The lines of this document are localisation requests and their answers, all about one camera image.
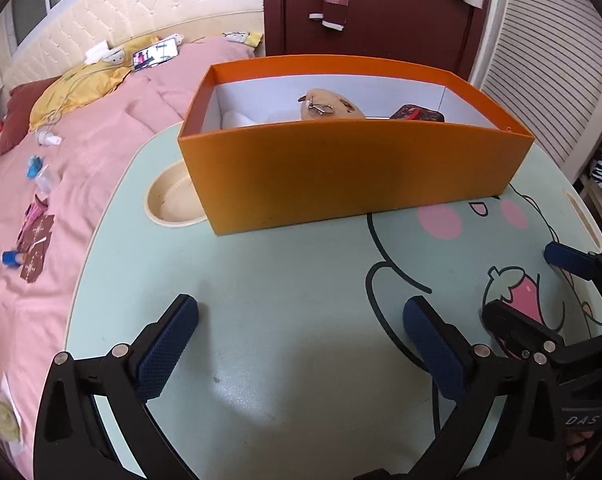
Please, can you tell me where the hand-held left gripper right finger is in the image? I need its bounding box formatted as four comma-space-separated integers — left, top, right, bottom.
402, 296, 566, 480

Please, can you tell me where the dark red pillow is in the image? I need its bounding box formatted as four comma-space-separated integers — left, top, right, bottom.
0, 77, 56, 153

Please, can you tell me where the window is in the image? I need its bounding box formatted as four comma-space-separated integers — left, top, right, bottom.
8, 0, 146, 48

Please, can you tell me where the clear tape roll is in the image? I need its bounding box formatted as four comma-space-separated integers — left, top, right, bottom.
35, 165, 62, 193

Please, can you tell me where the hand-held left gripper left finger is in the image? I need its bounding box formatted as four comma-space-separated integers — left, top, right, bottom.
33, 294, 200, 480

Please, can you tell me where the yellow white patterned cloth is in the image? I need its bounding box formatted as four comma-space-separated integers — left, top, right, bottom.
223, 31, 262, 50

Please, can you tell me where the white slatted panel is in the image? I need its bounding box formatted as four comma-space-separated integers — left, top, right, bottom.
468, 0, 602, 186

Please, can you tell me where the dark red wooden door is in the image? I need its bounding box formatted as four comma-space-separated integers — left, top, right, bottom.
263, 0, 496, 81

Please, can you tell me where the yellow pillow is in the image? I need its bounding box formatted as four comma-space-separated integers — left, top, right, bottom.
29, 50, 132, 131

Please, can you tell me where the cream tufted headboard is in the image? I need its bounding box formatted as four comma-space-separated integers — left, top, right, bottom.
3, 0, 266, 88

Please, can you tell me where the person's right hand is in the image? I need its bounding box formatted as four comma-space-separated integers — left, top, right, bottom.
563, 427, 602, 478

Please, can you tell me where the black stone box red symbol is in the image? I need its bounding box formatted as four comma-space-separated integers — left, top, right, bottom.
390, 104, 446, 123

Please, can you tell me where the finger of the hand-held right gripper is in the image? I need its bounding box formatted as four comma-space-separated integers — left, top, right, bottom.
544, 241, 602, 283
482, 299, 566, 362

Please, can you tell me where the white plastic bag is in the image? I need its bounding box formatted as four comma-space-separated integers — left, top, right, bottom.
221, 109, 262, 132

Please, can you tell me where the smartphone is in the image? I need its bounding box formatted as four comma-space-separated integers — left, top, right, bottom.
132, 37, 180, 73

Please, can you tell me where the orange cardboard box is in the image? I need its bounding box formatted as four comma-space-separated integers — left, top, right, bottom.
177, 55, 535, 237

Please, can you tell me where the green cartoon desktop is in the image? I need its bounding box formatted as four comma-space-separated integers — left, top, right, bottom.
63, 122, 602, 480

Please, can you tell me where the green circle packet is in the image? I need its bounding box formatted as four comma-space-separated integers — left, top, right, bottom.
0, 374, 26, 443

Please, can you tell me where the brown plush toy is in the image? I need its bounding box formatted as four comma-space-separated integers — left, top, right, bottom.
298, 88, 368, 121

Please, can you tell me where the pink bed sheet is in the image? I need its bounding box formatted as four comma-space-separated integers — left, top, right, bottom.
0, 35, 264, 480

